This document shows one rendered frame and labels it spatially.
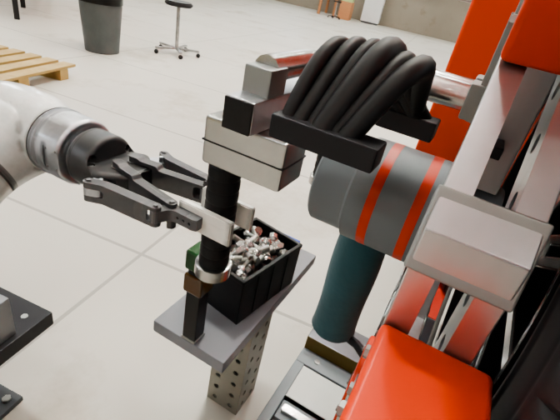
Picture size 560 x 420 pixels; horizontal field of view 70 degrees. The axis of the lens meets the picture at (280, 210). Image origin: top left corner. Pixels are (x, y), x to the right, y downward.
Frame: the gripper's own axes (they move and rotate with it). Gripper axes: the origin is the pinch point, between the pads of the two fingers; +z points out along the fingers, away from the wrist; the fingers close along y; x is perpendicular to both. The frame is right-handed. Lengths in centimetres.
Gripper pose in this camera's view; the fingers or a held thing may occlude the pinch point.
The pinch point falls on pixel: (217, 215)
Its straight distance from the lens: 46.0
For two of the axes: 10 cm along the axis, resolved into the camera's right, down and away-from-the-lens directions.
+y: -4.7, 3.7, -8.0
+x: 1.8, -8.5, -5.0
